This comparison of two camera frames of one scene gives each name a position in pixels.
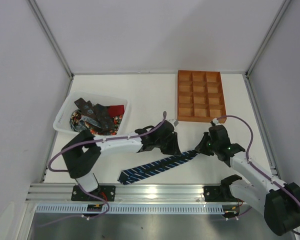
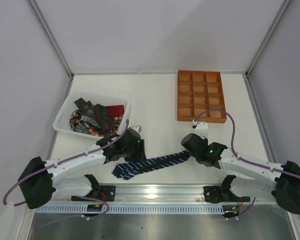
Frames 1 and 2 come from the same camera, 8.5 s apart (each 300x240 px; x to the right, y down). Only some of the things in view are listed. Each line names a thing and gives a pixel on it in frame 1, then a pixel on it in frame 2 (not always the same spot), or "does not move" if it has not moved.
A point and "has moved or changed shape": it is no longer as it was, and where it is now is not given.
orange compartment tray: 200,96 does not move
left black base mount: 107,192 does not move
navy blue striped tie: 130,175 has moved or changed shape
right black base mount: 212,193 does not move
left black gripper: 172,142 -> 139,152
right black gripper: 205,144 -> 188,144
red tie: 116,110 does not move
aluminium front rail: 123,193 does not move
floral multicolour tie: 79,122 does not move
